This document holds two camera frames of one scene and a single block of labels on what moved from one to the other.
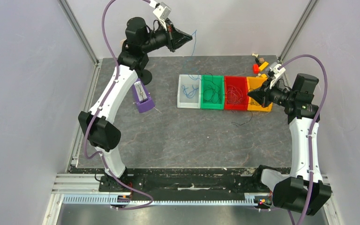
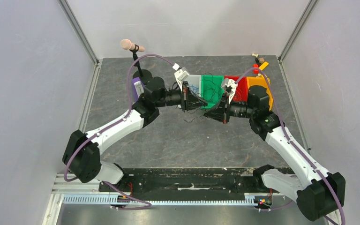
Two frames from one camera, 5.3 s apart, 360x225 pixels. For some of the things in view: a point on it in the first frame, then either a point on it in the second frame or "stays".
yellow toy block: [263, 66] stays
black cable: [213, 93] stays
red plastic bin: [236, 90] stays
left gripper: [175, 38] → [190, 100]
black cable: [235, 123] → [188, 113]
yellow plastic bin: [253, 83] stays
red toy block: [256, 68] stays
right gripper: [266, 95] → [225, 110]
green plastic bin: [212, 93] stays
